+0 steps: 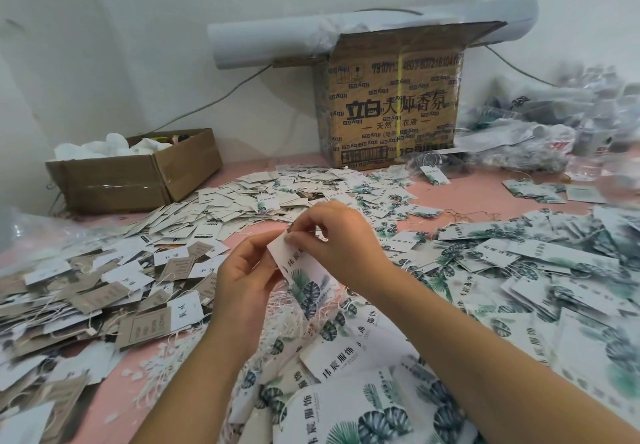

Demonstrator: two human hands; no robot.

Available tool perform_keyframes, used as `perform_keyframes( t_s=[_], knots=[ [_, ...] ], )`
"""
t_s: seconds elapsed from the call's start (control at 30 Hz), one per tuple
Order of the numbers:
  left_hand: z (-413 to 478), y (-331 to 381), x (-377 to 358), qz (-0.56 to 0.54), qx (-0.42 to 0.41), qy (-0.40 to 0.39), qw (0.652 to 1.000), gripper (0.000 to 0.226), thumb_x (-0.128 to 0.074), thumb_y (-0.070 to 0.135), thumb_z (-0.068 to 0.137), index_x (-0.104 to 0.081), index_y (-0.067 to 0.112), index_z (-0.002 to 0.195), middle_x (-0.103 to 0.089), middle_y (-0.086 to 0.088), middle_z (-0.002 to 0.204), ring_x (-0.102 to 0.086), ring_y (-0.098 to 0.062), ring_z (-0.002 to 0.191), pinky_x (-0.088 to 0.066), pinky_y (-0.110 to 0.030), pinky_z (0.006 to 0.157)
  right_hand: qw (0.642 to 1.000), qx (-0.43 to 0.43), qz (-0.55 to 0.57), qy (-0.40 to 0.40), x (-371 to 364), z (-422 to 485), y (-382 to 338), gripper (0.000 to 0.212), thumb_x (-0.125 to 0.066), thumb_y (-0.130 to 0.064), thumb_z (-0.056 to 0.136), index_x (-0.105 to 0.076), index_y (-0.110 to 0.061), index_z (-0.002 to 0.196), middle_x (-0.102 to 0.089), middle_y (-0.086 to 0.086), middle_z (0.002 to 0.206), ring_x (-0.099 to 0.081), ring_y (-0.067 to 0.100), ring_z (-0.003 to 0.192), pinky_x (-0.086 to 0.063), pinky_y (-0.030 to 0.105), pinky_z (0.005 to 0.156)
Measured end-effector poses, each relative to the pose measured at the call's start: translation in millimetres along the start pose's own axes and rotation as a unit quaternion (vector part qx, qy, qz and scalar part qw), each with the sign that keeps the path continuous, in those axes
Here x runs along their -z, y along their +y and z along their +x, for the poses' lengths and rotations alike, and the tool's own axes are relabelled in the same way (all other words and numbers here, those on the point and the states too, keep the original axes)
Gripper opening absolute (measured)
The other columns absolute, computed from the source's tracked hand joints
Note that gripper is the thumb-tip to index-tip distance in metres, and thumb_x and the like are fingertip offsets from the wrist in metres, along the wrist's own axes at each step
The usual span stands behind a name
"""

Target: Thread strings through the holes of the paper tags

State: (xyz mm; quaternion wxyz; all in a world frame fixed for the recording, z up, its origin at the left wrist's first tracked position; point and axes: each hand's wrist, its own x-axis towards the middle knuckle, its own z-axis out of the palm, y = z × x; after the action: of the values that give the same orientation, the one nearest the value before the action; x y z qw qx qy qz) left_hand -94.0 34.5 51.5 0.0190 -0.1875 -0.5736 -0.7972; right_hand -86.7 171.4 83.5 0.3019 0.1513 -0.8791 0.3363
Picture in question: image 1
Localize person's right hand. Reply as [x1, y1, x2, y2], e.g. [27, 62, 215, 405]
[285, 201, 403, 298]

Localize single white leaf print tag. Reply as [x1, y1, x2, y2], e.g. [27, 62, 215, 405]
[265, 231, 338, 322]

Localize black cable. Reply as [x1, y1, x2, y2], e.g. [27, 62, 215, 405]
[145, 65, 273, 135]

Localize heap of clear plastic bags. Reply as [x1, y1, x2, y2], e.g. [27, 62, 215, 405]
[450, 61, 640, 185]

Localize white crumpled material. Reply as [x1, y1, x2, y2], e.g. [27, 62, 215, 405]
[53, 133, 174, 162]

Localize white roll in plastic wrap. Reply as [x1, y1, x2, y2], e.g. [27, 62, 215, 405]
[207, 0, 539, 70]

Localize large printed cardboard box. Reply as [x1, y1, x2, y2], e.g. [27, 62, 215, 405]
[314, 21, 508, 171]

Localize pile of white strings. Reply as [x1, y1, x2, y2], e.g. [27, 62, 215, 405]
[130, 299, 331, 430]

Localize pile of brown white tags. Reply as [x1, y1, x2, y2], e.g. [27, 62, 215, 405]
[0, 229, 226, 444]

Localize pile of green leaf tags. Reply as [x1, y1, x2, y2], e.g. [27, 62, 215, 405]
[230, 207, 640, 444]

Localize clear plastic bag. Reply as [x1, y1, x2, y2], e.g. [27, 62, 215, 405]
[10, 211, 96, 260]

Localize person's right forearm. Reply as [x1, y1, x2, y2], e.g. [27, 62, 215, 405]
[368, 273, 640, 444]

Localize person's left forearm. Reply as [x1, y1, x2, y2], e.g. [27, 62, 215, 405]
[130, 333, 256, 444]

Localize small open cardboard box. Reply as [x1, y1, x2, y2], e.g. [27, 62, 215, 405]
[46, 127, 224, 216]

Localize person's left hand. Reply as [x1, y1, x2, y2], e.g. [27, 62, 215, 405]
[208, 229, 291, 352]

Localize heap of small tags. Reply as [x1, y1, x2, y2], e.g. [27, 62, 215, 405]
[122, 165, 446, 250]

